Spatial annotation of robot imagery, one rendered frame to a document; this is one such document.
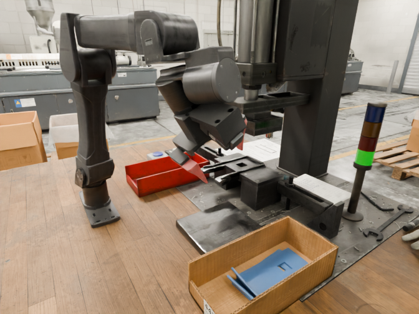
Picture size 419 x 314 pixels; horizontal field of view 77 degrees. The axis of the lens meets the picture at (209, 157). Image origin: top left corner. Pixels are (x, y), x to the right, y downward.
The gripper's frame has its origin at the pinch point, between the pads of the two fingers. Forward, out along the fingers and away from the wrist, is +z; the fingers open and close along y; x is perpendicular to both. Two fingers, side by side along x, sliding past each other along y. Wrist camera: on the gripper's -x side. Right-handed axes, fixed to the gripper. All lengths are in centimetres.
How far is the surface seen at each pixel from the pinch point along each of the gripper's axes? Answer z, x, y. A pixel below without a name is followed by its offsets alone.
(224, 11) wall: 139, 628, 462
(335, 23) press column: -1, 9, 51
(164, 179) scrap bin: 14.6, 29.6, -8.0
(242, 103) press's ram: 0.8, 12.0, 16.8
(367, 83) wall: 573, 446, 793
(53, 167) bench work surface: 5, 69, -33
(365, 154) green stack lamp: 19.2, -10.7, 28.1
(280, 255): 20.1, -10.8, -2.9
